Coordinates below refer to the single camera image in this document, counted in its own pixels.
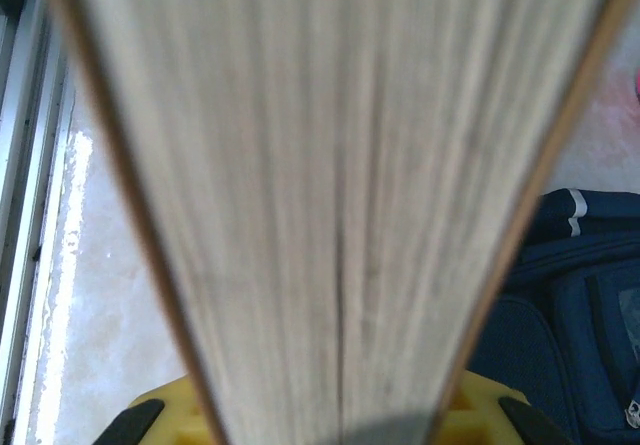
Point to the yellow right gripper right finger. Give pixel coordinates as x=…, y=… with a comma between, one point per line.
x=480, y=410

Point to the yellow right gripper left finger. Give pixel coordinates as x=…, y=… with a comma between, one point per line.
x=175, y=415

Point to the navy blue backpack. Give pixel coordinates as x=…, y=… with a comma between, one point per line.
x=550, y=340

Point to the thick brown-cover book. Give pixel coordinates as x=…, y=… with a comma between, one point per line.
x=320, y=165

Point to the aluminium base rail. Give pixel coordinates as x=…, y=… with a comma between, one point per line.
x=20, y=165

